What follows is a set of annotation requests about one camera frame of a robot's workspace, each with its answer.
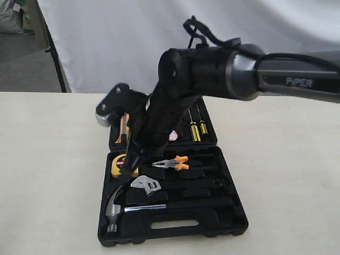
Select steel claw hammer black grip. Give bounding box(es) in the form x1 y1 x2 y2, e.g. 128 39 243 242
105 185 234 232

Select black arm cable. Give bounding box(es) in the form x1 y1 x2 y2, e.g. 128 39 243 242
182 15 340 75

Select black electrical tape roll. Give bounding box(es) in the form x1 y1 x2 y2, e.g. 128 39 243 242
168 130 178 141

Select large yellow black screwdriver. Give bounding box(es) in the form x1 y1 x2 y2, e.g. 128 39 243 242
188 109 201 142

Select black handled adjustable wrench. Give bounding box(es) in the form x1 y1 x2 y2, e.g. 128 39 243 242
130 175 223 197

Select orange handled pliers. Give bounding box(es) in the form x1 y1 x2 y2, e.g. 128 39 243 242
151 156 202 172

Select orange utility knife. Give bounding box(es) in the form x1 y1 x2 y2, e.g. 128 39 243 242
115 113 130 143

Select black backdrop stand pole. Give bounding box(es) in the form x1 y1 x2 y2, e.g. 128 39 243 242
41 13 67 93

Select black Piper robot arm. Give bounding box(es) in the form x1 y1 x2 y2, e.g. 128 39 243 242
121 44 339 174

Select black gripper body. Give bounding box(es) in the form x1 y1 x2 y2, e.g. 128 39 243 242
135 91 197 159

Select black plastic tool case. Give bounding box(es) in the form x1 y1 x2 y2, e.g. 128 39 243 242
98 98 249 247

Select small yellow black screwdriver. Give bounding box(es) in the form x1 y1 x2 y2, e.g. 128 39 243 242
196 105 208 135

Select yellow tape measure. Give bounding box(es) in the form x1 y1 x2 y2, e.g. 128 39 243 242
111 154 126 179

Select white plastic sack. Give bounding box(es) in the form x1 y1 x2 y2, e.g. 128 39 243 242
1 0 23 33

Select white backdrop cloth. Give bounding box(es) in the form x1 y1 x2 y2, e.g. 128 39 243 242
38 0 339 94

